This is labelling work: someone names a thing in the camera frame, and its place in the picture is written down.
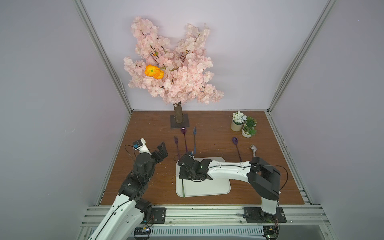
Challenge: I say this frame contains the white square tray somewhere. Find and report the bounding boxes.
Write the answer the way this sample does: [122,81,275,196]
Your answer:
[176,162,231,198]

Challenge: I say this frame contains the blue fork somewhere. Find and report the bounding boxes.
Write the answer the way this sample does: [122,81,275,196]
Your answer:
[193,127,197,155]

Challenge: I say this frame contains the dark purple spoon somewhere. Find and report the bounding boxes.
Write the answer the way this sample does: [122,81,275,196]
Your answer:
[232,137,242,163]

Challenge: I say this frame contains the silver pink spoon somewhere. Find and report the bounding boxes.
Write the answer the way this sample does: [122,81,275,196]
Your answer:
[250,145,257,157]

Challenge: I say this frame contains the rainbow iridescent fork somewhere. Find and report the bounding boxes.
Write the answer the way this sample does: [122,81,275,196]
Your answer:
[182,179,185,198]

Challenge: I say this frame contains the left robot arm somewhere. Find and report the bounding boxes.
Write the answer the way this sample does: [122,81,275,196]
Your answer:
[89,139,168,240]

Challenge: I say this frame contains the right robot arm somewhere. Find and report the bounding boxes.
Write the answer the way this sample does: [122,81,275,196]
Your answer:
[176,155,281,215]

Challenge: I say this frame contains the purple fork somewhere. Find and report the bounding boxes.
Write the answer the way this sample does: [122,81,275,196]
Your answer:
[174,136,180,160]

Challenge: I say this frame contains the magenta purple spoon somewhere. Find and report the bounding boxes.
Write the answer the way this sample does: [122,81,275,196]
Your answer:
[181,127,188,153]

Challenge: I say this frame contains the left circuit board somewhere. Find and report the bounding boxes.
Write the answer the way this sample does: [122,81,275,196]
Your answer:
[134,227,152,240]

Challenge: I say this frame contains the circuit board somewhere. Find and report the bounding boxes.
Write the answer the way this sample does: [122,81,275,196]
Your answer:
[134,227,152,240]
[263,226,279,240]

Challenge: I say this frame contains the white flowers in beige pot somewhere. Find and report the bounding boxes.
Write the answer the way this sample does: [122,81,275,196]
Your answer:
[231,111,247,132]

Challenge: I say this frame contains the green plant in white pot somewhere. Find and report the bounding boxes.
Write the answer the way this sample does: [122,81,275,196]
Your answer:
[242,117,257,138]

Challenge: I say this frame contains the pink cherry blossom tree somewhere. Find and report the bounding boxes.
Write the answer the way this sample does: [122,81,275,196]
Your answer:
[124,17,224,114]

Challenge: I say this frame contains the orange artificial flower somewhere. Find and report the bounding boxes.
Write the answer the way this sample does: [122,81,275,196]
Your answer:
[145,65,164,80]

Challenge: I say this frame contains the right circuit board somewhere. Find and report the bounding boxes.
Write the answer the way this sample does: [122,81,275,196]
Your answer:
[263,226,279,240]

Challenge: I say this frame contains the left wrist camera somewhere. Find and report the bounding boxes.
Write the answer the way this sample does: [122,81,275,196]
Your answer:
[133,138,151,155]

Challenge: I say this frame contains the dark metal tree base plate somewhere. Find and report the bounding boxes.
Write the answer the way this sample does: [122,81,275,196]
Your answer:
[170,114,190,129]

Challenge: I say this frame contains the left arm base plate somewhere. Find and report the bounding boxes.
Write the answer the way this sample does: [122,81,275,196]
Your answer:
[147,207,167,225]

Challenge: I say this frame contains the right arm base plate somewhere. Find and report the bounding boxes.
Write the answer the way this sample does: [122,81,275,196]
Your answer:
[243,207,287,224]

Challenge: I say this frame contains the aluminium front rail frame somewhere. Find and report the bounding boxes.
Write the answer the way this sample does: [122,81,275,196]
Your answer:
[74,203,334,240]

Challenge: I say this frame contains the left corner aluminium post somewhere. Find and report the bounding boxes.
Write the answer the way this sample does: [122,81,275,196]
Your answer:
[73,0,133,115]

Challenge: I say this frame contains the corner aluminium post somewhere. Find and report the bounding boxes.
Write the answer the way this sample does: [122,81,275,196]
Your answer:
[73,0,133,115]
[267,0,337,114]

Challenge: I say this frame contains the right corner aluminium post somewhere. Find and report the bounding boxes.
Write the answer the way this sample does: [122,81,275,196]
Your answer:
[267,0,337,114]

